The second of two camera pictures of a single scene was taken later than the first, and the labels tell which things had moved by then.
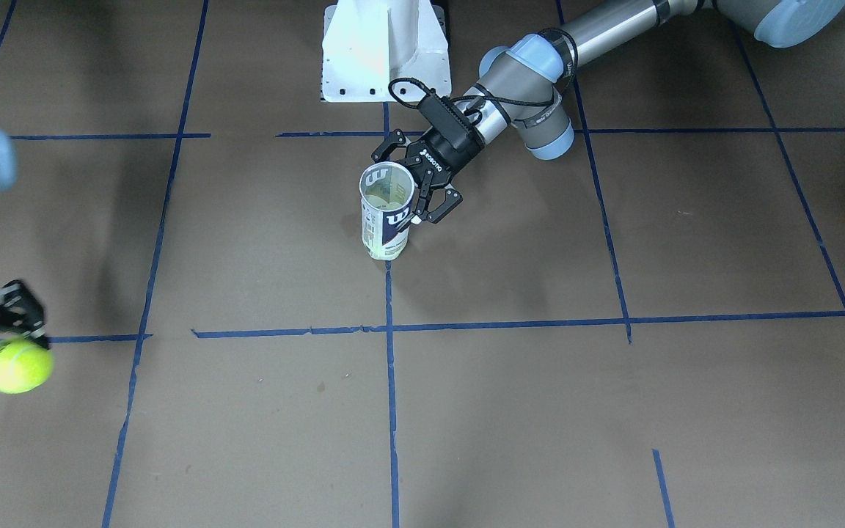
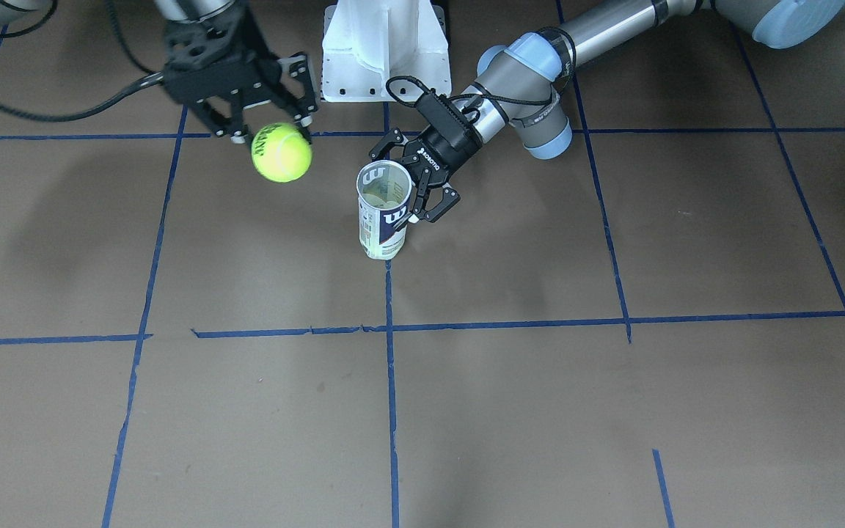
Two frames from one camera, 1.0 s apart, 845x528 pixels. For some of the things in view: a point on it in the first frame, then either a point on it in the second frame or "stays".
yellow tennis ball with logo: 17,365 -> 281,152
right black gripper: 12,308 -> 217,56
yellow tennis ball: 386,191 stays
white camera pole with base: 371,42 stays
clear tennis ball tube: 386,192 stays
